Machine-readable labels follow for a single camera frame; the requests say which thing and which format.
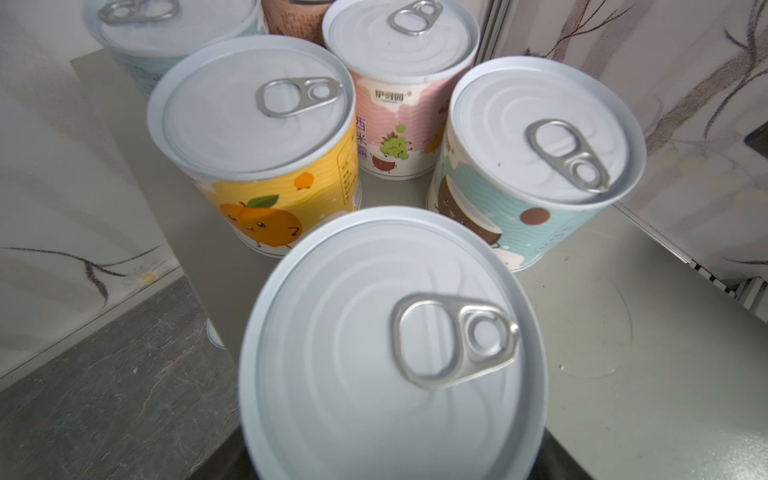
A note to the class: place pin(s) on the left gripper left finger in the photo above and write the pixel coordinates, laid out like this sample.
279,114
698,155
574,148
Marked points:
230,461

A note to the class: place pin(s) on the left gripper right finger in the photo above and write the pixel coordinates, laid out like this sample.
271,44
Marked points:
553,462

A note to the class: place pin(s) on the green labelled can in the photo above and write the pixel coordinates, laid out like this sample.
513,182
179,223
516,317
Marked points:
392,343

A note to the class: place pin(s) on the pale teal can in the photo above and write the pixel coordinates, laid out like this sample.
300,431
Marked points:
532,150

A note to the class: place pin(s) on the yellow labelled can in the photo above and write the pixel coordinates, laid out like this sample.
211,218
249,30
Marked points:
265,128

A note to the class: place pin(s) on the teal labelled can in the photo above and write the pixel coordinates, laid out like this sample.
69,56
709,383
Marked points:
148,38

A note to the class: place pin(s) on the pink labelled can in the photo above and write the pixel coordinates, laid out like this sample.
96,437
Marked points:
405,58

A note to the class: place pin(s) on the orange labelled can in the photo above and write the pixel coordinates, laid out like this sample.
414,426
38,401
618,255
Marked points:
296,18

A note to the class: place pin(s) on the rear can beside cabinet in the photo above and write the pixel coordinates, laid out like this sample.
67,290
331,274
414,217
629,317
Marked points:
213,336

